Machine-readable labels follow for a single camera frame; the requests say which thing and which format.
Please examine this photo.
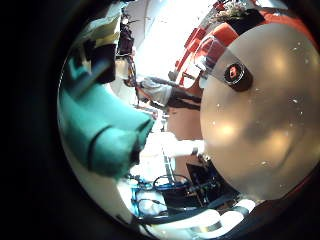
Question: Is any person in grey top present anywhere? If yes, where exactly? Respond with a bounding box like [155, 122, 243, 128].
[138, 75, 203, 111]

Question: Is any orange sofa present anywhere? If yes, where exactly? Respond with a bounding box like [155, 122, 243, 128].
[179, 9, 315, 84]

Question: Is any flower planter by sofa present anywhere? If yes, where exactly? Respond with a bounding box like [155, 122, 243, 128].
[213, 1, 258, 23]

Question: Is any black control box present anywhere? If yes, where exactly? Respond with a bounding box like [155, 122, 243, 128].
[163, 162, 240, 210]

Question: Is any blue cable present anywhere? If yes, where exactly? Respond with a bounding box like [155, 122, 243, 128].
[130, 173, 195, 208]

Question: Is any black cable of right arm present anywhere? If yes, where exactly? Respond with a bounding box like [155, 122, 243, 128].
[133, 195, 235, 225]

